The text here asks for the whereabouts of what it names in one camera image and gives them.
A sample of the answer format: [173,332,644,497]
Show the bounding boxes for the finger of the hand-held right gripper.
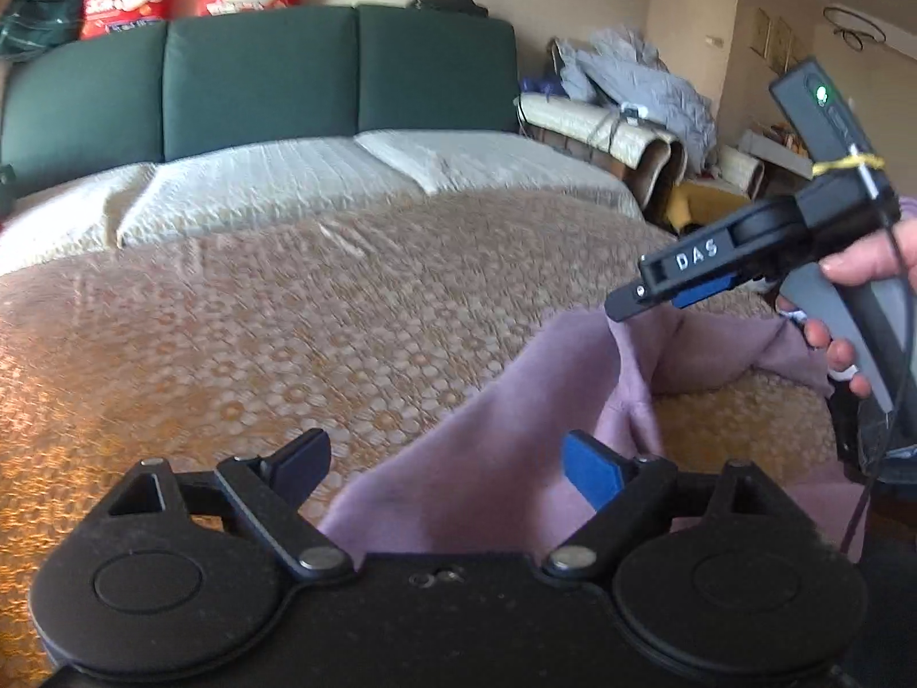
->
[605,225,747,325]

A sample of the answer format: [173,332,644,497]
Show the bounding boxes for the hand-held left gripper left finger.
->
[107,428,355,581]

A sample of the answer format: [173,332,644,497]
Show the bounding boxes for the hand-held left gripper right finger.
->
[544,430,818,581]

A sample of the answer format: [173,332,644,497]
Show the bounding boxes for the purple sweatshirt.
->
[319,304,871,564]

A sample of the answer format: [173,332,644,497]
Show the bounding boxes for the person's right hand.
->
[777,218,917,398]

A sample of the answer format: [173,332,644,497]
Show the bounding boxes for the white table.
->
[741,125,818,177]

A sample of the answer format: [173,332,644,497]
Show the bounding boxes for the chair with cream cover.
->
[716,147,764,194]

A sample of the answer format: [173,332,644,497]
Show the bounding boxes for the floral lace bedspread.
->
[0,190,839,688]

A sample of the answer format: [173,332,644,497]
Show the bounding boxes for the armchair with cream cover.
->
[517,89,689,209]

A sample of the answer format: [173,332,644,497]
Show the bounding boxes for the cream quilted bed cover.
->
[0,130,646,273]

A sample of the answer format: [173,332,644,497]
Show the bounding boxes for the dark fringed object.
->
[407,0,489,17]

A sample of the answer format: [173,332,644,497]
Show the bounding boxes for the green padded headboard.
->
[0,3,518,220]

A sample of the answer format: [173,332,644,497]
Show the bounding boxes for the green plaid cloth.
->
[0,0,88,62]

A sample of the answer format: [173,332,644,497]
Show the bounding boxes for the ring ceiling lamp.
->
[822,6,888,51]

